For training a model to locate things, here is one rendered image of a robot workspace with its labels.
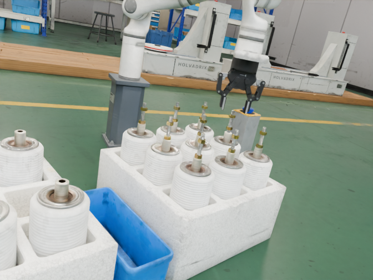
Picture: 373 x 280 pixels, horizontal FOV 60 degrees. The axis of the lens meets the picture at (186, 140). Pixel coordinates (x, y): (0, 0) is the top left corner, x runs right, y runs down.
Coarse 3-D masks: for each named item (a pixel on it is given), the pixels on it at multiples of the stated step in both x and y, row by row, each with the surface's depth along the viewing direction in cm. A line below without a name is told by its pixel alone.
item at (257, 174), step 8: (240, 160) 90; (248, 160) 89; (248, 168) 88; (256, 168) 88; (264, 168) 88; (248, 176) 89; (256, 176) 88; (264, 176) 89; (248, 184) 89; (256, 184) 89; (264, 184) 91
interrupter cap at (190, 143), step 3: (186, 141) 92; (189, 141) 92; (192, 141) 93; (186, 144) 90; (189, 144) 90; (192, 144) 91; (204, 144) 93; (207, 144) 93; (192, 147) 88; (195, 147) 89; (204, 147) 90; (207, 147) 90; (210, 147) 91; (204, 150) 89; (207, 150) 89
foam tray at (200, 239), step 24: (120, 168) 87; (120, 192) 88; (144, 192) 79; (168, 192) 81; (240, 192) 88; (264, 192) 88; (144, 216) 80; (168, 216) 73; (192, 216) 70; (216, 216) 75; (240, 216) 82; (264, 216) 91; (168, 240) 73; (192, 240) 72; (216, 240) 79; (240, 240) 87; (264, 240) 98; (192, 264) 76
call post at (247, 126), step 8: (240, 120) 112; (248, 120) 110; (256, 120) 113; (240, 128) 112; (248, 128) 112; (256, 128) 115; (240, 136) 113; (248, 136) 114; (240, 144) 113; (248, 144) 116; (240, 152) 114
